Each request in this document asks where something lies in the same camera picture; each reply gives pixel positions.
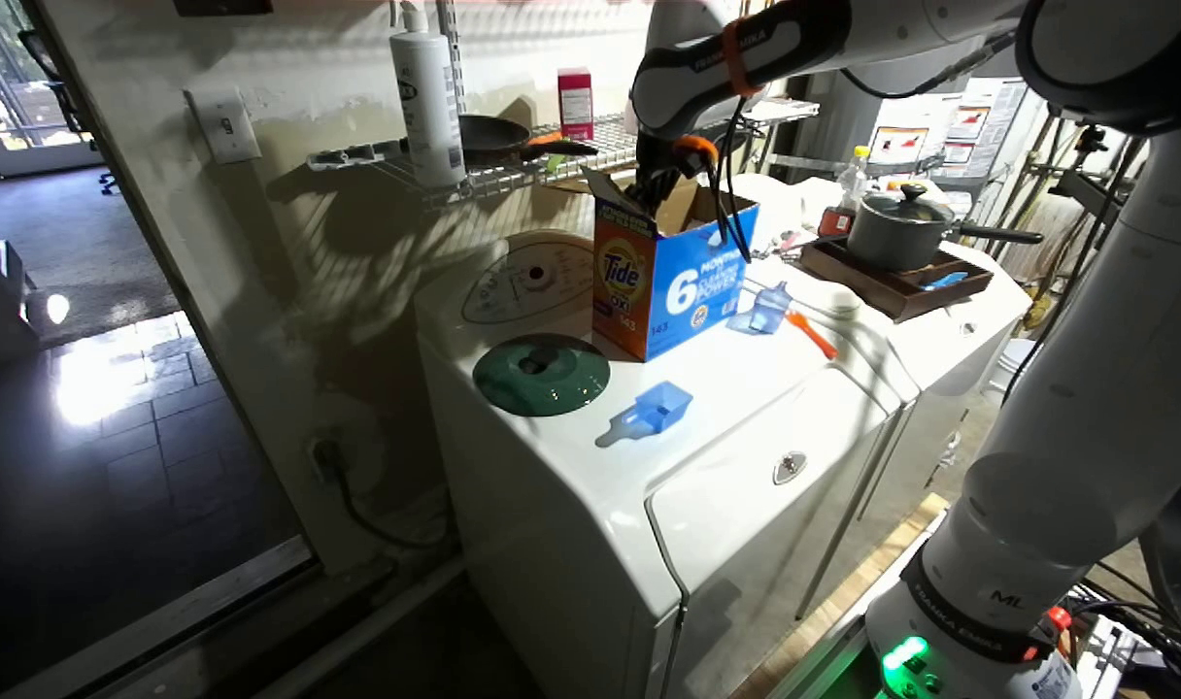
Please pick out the black frying pan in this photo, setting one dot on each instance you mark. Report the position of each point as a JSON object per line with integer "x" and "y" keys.
{"x": 492, "y": 138}

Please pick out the blue plastic scoop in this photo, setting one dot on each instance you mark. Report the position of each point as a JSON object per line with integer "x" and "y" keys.
{"x": 653, "y": 410}

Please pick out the green round lid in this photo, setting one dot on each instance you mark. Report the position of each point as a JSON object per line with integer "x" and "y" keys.
{"x": 538, "y": 375}

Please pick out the tall white bottle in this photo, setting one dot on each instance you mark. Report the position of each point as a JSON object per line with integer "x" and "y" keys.
{"x": 430, "y": 101}

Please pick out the blue utensil on tray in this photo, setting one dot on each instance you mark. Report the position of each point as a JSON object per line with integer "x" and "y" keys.
{"x": 951, "y": 279}

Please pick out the clear plastic bottle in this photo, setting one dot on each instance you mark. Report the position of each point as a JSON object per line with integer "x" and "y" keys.
{"x": 851, "y": 172}

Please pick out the small dark can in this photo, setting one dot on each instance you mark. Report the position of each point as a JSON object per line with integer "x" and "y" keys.
{"x": 835, "y": 225}

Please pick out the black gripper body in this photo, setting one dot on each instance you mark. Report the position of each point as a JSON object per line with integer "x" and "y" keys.
{"x": 675, "y": 155}

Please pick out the open cardboard box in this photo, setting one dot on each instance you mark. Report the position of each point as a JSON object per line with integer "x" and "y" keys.
{"x": 641, "y": 275}

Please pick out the white wall outlet plate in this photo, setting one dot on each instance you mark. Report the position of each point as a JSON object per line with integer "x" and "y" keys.
{"x": 227, "y": 129}

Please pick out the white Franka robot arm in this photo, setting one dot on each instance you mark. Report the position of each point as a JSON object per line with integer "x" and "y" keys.
{"x": 1107, "y": 411}

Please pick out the orange plastic spoon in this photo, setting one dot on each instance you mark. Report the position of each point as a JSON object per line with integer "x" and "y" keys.
{"x": 811, "y": 335}

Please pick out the blue measuring cup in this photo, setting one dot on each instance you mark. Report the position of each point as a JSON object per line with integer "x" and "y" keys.
{"x": 760, "y": 313}

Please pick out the wooden plank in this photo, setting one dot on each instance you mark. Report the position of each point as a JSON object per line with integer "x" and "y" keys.
{"x": 848, "y": 596}

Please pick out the grey pot with lid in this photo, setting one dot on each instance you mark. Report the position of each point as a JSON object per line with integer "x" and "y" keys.
{"x": 896, "y": 234}

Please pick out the glass door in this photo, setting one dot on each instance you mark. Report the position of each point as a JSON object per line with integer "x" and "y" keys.
{"x": 21, "y": 77}

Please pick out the white washing machine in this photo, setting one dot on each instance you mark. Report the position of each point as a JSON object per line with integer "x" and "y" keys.
{"x": 693, "y": 505}

